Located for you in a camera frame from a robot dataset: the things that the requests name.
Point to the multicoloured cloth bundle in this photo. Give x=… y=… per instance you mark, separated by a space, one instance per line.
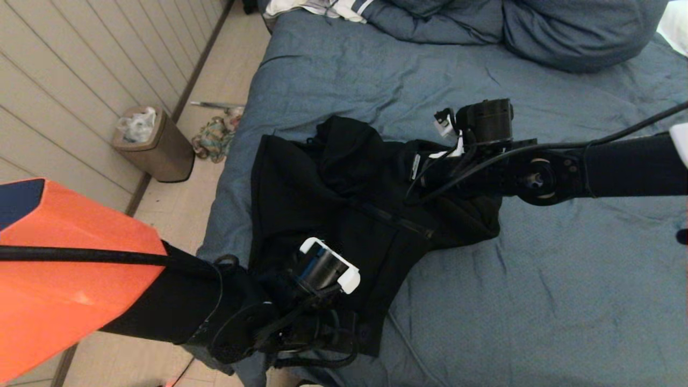
x=215 y=141

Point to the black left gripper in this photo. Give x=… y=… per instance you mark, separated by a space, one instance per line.
x=322 y=336

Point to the clear plastic bin bag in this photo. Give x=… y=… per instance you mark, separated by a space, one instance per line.
x=137 y=128

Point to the bunched blue duvet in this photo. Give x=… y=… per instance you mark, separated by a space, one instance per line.
x=564 y=32

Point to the brown trash bin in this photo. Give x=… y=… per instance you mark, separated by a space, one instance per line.
x=166 y=156

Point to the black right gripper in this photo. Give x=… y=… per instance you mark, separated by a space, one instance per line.
x=451 y=172

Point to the small dark object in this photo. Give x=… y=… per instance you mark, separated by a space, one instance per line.
x=250 y=6

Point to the white striped garment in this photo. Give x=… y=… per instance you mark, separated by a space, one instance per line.
x=344 y=9

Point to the thin grey rod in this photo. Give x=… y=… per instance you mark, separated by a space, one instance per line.
x=215 y=104

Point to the black hoodie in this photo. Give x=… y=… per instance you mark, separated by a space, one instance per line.
x=322 y=188

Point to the white pillow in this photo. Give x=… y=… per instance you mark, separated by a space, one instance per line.
x=678 y=27

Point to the blue bed cover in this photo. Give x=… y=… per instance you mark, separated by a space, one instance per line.
x=537 y=279

